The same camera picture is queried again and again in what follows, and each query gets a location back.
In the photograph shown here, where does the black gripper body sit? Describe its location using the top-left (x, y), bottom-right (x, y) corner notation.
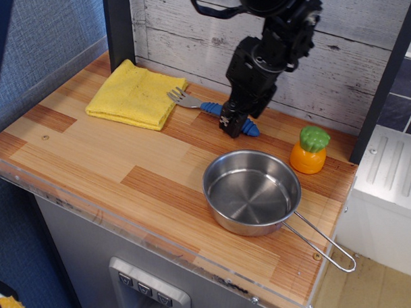
top-left (223, 36), bottom-right (285, 117)

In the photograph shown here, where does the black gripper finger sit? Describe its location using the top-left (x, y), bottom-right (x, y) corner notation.
top-left (249, 85), bottom-right (277, 119)
top-left (219, 107), bottom-right (248, 138)

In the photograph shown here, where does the blue handled metal fork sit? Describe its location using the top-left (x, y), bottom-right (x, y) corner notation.
top-left (167, 87), bottom-right (261, 137)

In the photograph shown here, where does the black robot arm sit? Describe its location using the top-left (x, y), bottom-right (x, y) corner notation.
top-left (219, 0), bottom-right (322, 138)

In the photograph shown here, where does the orange toy carrot green top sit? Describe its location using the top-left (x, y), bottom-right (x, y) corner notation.
top-left (290, 125), bottom-right (330, 174)

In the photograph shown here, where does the yellow folded cloth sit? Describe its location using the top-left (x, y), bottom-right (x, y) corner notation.
top-left (86, 59), bottom-right (188, 131)

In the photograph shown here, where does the white ribbed cabinet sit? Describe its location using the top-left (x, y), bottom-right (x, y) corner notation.
top-left (336, 126), bottom-right (411, 276)

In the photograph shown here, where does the silver dispenser panel with buttons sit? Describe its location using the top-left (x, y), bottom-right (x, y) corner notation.
top-left (109, 257), bottom-right (192, 308)

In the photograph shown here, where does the yellow object bottom left corner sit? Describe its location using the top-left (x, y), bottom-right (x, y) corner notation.
top-left (0, 297), bottom-right (25, 308)

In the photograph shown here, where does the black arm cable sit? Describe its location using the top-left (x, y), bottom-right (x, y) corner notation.
top-left (187, 0), bottom-right (252, 20)

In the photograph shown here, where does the small steel pan wire handle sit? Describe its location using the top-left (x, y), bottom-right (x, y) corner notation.
top-left (202, 149), bottom-right (356, 273)

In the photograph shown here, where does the dark left shelf post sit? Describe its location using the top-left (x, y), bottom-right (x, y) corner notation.
top-left (103, 0), bottom-right (135, 72)

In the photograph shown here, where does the dark shelf post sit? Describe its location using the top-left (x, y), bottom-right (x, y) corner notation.
top-left (103, 0), bottom-right (135, 72)
top-left (349, 2), bottom-right (411, 165)

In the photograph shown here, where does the dark right shelf post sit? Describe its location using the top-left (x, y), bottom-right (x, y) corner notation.
top-left (349, 2), bottom-right (411, 165)

